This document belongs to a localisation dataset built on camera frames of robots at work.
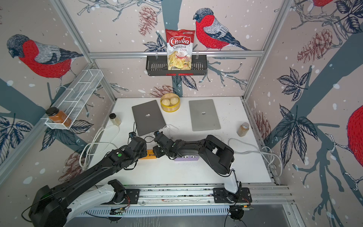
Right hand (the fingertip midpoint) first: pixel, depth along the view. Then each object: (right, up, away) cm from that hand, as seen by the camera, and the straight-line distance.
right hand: (156, 150), depth 89 cm
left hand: (-5, +4, -6) cm, 8 cm away
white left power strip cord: (-43, +4, +1) cm, 44 cm away
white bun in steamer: (+3, +32, +22) cm, 39 cm away
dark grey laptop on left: (-10, +20, +19) cm, 29 cm away
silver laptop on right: (+33, +21, +19) cm, 44 cm away
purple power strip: (+20, -4, -3) cm, 21 cm away
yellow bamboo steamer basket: (+8, +27, +22) cm, 35 cm away
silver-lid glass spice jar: (+57, +13, +4) cm, 59 cm away
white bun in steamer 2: (+10, +33, +22) cm, 41 cm away
